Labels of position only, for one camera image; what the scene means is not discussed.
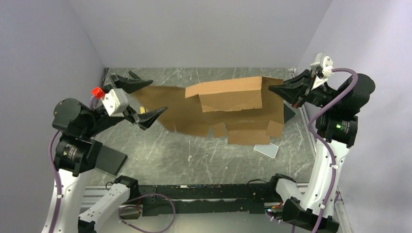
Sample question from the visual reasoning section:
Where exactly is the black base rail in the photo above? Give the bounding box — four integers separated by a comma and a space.
122, 183, 281, 216

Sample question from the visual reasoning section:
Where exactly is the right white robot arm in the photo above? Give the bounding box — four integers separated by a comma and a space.
265, 68, 376, 233

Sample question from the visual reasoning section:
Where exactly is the black foam pad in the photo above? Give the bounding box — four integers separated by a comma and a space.
284, 104, 296, 124
95, 146, 128, 176

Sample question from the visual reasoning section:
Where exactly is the purple cable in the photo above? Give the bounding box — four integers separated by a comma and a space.
265, 67, 359, 233
48, 96, 176, 233

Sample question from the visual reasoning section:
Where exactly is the right black foam pad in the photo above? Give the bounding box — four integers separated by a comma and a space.
284, 104, 296, 124

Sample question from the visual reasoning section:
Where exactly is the left black foam pad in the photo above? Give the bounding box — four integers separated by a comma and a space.
95, 146, 128, 176

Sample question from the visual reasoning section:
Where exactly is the brown cardboard box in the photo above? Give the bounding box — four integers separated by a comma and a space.
133, 76, 284, 145

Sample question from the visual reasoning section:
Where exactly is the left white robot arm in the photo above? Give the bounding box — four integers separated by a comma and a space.
42, 74, 165, 233

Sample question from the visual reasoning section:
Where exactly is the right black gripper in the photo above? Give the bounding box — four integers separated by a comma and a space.
269, 68, 340, 107

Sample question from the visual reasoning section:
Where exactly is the clear plastic lid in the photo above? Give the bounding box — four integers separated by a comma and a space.
254, 143, 279, 159

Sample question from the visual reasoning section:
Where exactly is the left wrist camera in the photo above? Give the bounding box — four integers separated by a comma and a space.
91, 87, 129, 117

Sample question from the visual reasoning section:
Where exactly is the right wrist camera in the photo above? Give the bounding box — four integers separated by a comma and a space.
310, 52, 334, 90

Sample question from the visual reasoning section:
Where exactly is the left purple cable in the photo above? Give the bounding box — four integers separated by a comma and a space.
48, 96, 176, 233

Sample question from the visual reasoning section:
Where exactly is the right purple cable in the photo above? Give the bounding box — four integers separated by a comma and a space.
265, 67, 359, 233

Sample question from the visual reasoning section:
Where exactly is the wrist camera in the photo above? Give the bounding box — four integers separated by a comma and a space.
91, 87, 129, 117
310, 52, 334, 90

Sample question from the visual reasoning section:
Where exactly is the aluminium frame rail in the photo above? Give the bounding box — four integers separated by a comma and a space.
290, 69, 353, 233

